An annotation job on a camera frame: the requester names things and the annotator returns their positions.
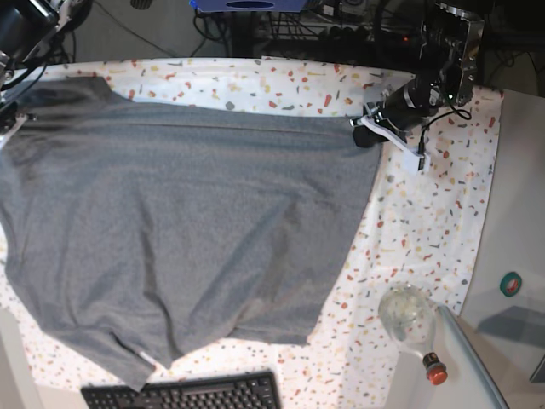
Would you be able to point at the grey laptop corner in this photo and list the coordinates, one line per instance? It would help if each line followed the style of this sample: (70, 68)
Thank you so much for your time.
(538, 376)

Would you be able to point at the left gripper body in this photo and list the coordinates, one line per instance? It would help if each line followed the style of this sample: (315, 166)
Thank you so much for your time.
(404, 109)

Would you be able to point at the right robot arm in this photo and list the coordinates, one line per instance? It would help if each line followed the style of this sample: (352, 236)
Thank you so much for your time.
(35, 34)

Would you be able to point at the blue box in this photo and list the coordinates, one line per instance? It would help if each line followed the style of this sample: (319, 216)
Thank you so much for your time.
(290, 6)

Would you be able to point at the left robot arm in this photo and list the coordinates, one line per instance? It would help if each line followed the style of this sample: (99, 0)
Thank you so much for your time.
(450, 38)

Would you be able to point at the terrazzo pattern tablecloth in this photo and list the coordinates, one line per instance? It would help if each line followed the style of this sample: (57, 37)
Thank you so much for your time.
(424, 229)

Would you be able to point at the green tape roll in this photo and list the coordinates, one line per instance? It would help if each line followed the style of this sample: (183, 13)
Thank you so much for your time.
(510, 284)

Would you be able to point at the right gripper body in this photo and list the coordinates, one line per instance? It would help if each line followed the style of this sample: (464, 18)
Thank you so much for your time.
(12, 119)

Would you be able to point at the clear bottle with red cap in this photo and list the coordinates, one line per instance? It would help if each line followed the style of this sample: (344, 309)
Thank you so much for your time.
(410, 321)

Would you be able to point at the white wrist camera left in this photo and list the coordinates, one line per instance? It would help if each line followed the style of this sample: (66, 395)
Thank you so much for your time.
(414, 163)

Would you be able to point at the black computer keyboard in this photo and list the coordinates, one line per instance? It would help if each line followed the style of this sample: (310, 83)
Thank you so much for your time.
(253, 390)

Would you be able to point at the grey t-shirt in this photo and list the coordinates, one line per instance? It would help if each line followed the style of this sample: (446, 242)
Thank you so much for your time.
(138, 233)

